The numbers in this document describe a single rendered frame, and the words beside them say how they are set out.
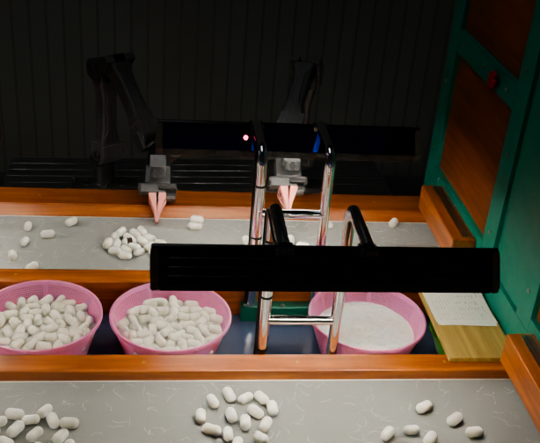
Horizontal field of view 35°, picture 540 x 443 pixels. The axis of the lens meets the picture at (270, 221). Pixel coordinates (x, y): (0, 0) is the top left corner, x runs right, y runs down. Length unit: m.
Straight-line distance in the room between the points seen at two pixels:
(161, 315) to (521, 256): 0.81
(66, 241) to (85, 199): 0.19
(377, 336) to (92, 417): 0.67
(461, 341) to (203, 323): 0.57
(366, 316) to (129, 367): 0.58
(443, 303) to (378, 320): 0.15
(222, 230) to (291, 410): 0.72
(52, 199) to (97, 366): 0.74
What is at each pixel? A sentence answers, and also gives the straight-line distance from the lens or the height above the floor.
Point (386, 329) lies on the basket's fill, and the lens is 1.97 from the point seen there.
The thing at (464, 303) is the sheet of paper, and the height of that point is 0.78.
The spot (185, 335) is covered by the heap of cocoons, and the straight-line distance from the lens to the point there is 1.87.
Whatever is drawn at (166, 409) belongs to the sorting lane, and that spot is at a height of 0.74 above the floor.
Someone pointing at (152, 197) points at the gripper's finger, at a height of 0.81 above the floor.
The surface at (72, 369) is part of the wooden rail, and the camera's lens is 1.75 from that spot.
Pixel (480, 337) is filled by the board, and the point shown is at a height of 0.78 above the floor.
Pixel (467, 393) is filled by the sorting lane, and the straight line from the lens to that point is 1.83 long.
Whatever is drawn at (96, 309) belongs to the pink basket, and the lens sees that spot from 1.94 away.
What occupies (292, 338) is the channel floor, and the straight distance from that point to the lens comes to 2.00.
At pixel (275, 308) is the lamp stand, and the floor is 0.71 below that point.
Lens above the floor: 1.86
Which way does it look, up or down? 29 degrees down
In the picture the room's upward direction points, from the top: 5 degrees clockwise
